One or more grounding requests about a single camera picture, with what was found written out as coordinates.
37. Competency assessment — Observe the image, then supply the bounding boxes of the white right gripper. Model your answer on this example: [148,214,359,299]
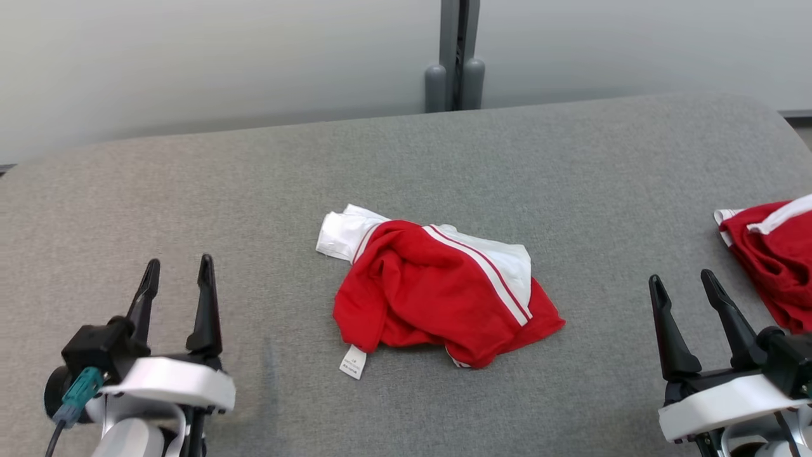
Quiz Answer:
[648,268,812,444]

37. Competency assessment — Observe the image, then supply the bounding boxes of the grey cylinder post bumper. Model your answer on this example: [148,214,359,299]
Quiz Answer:
[461,58,486,110]
[424,62,448,114]

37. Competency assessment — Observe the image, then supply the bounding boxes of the black cable with teal connector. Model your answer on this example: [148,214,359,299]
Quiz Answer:
[44,367,105,457]

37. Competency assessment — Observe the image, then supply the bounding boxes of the red shorts with white stripe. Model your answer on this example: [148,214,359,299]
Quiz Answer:
[714,194,812,334]

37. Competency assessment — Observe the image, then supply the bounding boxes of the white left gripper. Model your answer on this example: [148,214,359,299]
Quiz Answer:
[95,254,237,413]

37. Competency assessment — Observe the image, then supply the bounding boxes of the red and white basketball jersey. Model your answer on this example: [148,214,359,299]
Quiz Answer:
[316,203,566,381]

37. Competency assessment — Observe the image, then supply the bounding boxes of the grey metal wall post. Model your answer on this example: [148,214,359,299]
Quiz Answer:
[440,0,481,112]

